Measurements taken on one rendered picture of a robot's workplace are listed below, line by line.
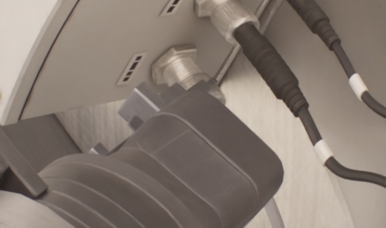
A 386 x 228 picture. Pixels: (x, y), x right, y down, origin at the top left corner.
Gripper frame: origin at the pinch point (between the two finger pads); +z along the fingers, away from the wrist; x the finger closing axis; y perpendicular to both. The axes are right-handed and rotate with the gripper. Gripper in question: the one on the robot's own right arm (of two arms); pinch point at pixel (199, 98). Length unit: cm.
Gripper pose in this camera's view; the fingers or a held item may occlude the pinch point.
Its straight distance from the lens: 84.8
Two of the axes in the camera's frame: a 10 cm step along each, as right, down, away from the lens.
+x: 5.6, -6.9, -4.6
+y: 7.4, 6.6, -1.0
